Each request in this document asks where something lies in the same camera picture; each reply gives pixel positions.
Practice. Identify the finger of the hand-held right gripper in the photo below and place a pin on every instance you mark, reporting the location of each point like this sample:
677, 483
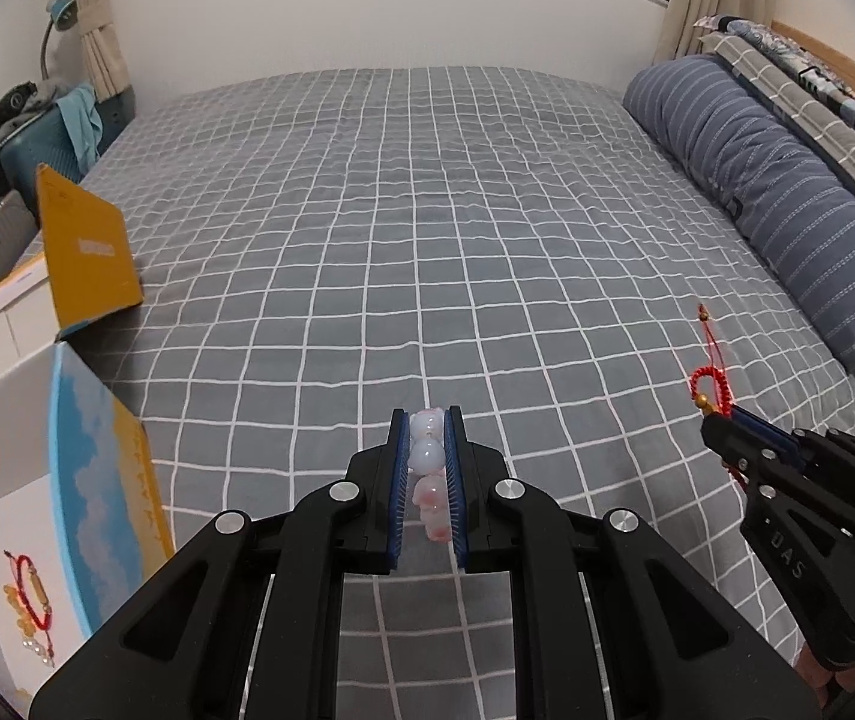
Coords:
735, 450
772, 436

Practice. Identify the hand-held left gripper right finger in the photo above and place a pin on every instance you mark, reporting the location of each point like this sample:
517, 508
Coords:
457, 487

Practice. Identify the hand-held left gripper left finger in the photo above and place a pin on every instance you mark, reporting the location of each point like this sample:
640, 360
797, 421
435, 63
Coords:
399, 487

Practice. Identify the small white pearl jewelry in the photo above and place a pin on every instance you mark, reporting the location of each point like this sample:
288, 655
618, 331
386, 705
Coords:
37, 649

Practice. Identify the person's right hand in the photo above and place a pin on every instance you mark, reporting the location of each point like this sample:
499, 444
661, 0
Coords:
813, 682

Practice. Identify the grey checked bed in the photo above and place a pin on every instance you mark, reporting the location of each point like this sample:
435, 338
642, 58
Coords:
472, 240

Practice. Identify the blue striped pillow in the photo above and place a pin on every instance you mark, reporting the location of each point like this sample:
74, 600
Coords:
757, 165

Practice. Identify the blue patterned folded quilt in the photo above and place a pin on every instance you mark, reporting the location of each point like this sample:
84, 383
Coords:
851, 101

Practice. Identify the wooden headboard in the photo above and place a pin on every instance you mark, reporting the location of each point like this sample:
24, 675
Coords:
840, 64

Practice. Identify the teal cloth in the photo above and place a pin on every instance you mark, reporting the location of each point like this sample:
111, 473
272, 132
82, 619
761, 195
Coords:
82, 120

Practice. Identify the teal suitcase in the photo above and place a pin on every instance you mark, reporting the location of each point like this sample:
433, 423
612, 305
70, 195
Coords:
37, 142

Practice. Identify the blue desk lamp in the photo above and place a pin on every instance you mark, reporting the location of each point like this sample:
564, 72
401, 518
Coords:
61, 11

